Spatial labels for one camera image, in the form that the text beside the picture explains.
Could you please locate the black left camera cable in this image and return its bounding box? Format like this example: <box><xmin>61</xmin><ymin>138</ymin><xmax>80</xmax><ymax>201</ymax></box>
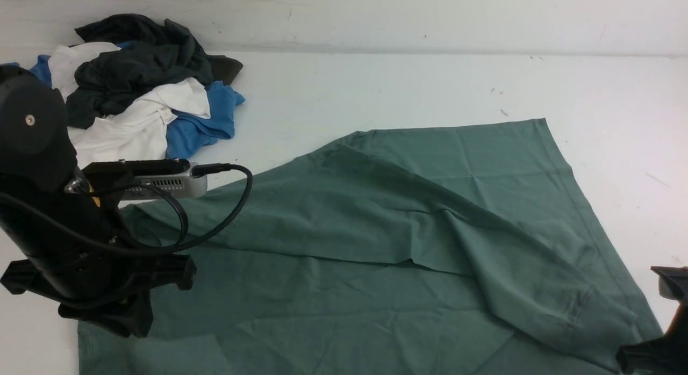
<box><xmin>0</xmin><ymin>163</ymin><xmax>254</xmax><ymax>311</ymax></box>

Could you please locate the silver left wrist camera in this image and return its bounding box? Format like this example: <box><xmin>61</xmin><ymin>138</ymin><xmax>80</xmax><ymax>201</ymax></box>
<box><xmin>83</xmin><ymin>159</ymin><xmax>208</xmax><ymax>201</ymax></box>

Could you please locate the dark grey shirt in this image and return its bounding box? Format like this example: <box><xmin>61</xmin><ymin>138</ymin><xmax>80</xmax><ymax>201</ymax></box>
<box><xmin>66</xmin><ymin>13</ymin><xmax>243</xmax><ymax>129</ymax></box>

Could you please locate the white shirt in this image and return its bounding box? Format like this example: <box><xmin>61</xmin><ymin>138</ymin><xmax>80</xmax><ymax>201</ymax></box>
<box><xmin>48</xmin><ymin>42</ymin><xmax>210</xmax><ymax>168</ymax></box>

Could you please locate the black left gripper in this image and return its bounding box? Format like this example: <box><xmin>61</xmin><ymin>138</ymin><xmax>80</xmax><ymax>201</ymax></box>
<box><xmin>2</xmin><ymin>255</ymin><xmax>197</xmax><ymax>338</ymax></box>

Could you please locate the green long sleeve shirt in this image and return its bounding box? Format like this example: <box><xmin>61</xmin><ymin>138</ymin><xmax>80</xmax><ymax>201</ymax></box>
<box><xmin>78</xmin><ymin>119</ymin><xmax>663</xmax><ymax>374</ymax></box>

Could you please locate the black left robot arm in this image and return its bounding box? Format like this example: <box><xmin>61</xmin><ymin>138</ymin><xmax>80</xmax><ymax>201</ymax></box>
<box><xmin>1</xmin><ymin>65</ymin><xmax>196</xmax><ymax>337</ymax></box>

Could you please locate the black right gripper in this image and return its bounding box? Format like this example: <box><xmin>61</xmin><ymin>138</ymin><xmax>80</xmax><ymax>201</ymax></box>
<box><xmin>616</xmin><ymin>306</ymin><xmax>687</xmax><ymax>374</ymax></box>

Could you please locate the blue shirt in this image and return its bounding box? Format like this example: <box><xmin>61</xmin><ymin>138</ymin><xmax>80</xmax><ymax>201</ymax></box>
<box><xmin>30</xmin><ymin>43</ymin><xmax>245</xmax><ymax>159</ymax></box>

